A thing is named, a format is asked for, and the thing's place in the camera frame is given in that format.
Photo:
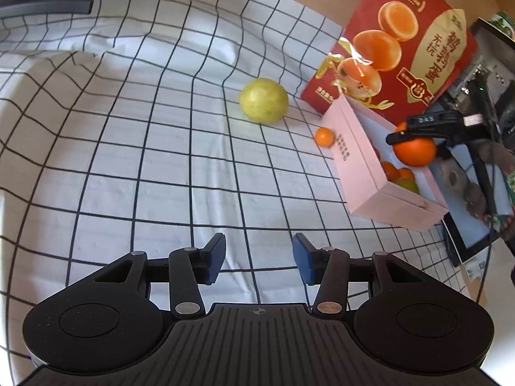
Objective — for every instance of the black framed screen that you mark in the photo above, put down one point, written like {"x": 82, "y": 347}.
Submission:
{"x": 468, "y": 209}

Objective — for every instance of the small round kumquat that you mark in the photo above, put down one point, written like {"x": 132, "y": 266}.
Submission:
{"x": 324, "y": 136}

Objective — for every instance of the red printed gift box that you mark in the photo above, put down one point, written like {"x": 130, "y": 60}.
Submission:
{"x": 402, "y": 36}

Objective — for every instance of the large orange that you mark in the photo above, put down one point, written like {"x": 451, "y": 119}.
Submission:
{"x": 414, "y": 152}

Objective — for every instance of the yellow-green pomelo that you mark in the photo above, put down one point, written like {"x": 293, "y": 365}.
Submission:
{"x": 263, "y": 100}

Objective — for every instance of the small yellow citrus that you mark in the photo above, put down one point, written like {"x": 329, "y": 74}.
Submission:
{"x": 410, "y": 187}

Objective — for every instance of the green patterned cloth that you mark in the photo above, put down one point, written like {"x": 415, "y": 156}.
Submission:
{"x": 509, "y": 197}

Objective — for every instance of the pink cardboard box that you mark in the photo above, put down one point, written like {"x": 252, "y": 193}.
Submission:
{"x": 362, "y": 161}

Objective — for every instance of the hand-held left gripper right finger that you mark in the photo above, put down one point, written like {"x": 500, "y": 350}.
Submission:
{"x": 303, "y": 259}

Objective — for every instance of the mandarin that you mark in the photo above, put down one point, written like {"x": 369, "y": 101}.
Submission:
{"x": 389, "y": 170}
{"x": 406, "y": 173}

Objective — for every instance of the white black-checked cloth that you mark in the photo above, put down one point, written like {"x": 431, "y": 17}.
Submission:
{"x": 120, "y": 148}

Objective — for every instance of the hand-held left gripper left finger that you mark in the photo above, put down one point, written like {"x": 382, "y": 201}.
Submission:
{"x": 213, "y": 259}

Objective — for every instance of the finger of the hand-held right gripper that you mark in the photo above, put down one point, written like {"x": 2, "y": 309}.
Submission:
{"x": 430, "y": 125}

